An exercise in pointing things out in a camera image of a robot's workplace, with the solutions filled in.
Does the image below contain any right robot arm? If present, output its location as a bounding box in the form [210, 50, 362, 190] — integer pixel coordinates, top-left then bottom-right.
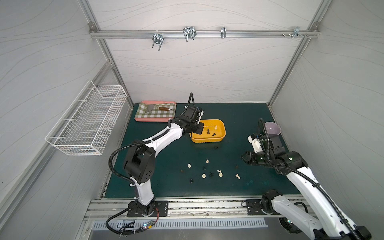
[242, 135, 372, 240]

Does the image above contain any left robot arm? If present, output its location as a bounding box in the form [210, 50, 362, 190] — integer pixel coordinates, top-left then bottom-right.
[124, 106, 204, 207]

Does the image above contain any yellow plastic storage box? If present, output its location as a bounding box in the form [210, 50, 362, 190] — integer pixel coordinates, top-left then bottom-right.
[190, 119, 226, 144]

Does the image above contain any purple bowl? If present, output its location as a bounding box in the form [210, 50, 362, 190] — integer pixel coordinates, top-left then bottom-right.
[265, 122, 282, 136]

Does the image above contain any pink tray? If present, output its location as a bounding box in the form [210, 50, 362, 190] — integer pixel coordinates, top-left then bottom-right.
[134, 101, 177, 122]

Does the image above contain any green checkered cloth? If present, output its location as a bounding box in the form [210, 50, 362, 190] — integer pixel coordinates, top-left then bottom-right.
[135, 103, 176, 119]

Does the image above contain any metal hook clamp middle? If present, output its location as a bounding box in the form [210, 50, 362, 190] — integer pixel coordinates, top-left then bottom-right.
[183, 27, 197, 42]

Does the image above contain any metal hook clamp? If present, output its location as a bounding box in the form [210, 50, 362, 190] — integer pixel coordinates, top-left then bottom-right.
[282, 27, 309, 39]
[152, 33, 164, 51]
[183, 27, 197, 42]

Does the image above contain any metal hook clamp left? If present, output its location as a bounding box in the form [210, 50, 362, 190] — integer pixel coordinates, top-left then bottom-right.
[152, 33, 164, 51]

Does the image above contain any metal hook small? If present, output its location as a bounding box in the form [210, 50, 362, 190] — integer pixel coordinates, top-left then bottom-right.
[221, 27, 227, 39]

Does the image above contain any metal hook clamp right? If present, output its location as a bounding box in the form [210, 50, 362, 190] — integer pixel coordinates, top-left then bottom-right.
[282, 27, 309, 39]

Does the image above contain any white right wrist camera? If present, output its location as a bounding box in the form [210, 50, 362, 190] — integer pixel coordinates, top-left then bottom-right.
[248, 135, 263, 153]

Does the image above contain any right black cable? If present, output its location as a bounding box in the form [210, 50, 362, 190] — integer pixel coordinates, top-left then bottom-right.
[257, 117, 362, 240]

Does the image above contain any black cable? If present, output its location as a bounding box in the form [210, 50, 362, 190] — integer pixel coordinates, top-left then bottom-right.
[104, 92, 196, 236]
[257, 117, 362, 240]

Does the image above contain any wooden handled spatula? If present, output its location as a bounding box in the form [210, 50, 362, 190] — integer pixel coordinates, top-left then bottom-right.
[146, 104, 173, 113]

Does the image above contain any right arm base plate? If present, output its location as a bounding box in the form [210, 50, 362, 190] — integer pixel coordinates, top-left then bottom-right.
[241, 199, 270, 216]

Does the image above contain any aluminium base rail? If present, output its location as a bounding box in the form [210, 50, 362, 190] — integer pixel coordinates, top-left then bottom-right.
[83, 196, 261, 221]

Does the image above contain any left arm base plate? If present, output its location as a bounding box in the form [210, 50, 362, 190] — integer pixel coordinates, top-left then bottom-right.
[127, 200, 169, 218]

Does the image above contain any white wire basket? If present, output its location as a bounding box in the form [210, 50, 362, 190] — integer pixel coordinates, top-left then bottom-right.
[45, 80, 127, 156]

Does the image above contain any left black cable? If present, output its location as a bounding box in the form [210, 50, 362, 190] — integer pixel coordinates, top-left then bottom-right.
[104, 92, 196, 236]

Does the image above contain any aluminium crossbar rail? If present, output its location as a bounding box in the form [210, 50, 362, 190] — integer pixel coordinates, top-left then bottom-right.
[90, 29, 321, 39]

